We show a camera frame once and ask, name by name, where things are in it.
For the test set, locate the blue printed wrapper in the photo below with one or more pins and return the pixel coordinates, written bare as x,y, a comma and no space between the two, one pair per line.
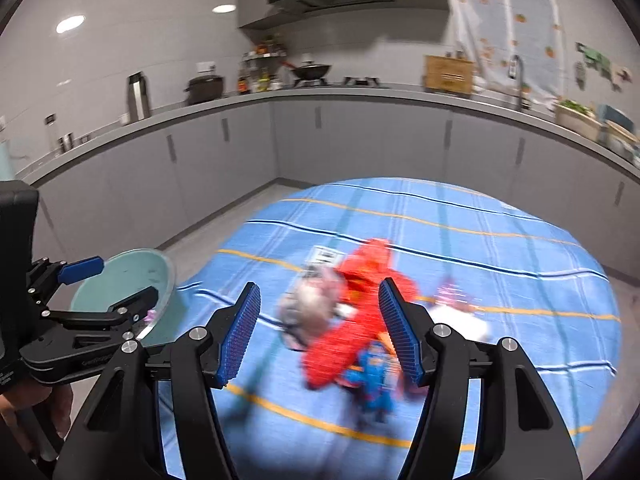
375,367

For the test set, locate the white sponge block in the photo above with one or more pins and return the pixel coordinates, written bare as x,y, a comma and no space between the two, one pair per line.
465,327

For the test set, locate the green wall hook rack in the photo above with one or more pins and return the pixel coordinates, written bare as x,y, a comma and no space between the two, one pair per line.
597,57

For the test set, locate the white wall socket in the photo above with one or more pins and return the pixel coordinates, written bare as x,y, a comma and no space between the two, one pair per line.
205,66

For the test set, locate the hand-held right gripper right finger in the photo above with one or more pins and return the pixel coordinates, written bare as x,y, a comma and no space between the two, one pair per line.
400,335

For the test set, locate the pale green trash bin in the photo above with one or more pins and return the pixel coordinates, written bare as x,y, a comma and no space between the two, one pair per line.
120,275

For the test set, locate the gas stove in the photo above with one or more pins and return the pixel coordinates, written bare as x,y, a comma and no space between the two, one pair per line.
360,81

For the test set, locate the small black and white card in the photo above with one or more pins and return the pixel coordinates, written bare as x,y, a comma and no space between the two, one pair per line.
324,255

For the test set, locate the black cooking pot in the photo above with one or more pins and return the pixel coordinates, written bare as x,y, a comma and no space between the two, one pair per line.
205,89

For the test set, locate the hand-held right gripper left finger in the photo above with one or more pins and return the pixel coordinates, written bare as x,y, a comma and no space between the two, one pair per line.
240,335

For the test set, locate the pale green kettle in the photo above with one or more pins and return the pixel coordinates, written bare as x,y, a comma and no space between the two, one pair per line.
4,160

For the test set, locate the small white bowl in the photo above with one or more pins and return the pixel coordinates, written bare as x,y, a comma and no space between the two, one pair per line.
124,119

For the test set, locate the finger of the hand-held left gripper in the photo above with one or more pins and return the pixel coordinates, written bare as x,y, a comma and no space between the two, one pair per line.
135,305
80,268

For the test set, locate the green vegetables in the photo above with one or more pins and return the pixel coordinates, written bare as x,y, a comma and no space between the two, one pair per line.
575,106

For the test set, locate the small metal cup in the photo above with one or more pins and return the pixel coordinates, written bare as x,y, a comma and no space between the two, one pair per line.
68,142

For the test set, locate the white plastic basin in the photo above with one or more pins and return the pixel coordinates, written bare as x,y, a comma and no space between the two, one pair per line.
577,122

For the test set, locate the blue plaid tablecloth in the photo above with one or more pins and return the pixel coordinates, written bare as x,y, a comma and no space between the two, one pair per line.
500,270

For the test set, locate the black kitchen faucet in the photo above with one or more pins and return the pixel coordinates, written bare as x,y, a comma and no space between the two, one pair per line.
520,85

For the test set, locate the person's left hand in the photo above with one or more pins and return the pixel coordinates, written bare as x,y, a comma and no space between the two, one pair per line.
62,405

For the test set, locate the white wrapper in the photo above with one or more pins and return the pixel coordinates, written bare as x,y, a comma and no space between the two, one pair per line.
310,305

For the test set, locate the black wok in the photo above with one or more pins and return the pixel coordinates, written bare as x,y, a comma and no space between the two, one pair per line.
310,71

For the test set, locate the white printed curtain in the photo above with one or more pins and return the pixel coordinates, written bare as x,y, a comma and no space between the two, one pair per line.
500,25

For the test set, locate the grey kitchen base cabinets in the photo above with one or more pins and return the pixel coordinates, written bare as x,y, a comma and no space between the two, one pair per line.
375,135

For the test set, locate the corner spice rack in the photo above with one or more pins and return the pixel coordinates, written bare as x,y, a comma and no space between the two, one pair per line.
262,60

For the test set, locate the grey blue dish box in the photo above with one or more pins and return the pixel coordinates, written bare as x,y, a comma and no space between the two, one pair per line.
617,116

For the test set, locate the hanging grey scrubber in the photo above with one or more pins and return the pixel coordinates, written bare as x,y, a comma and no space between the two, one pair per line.
580,76

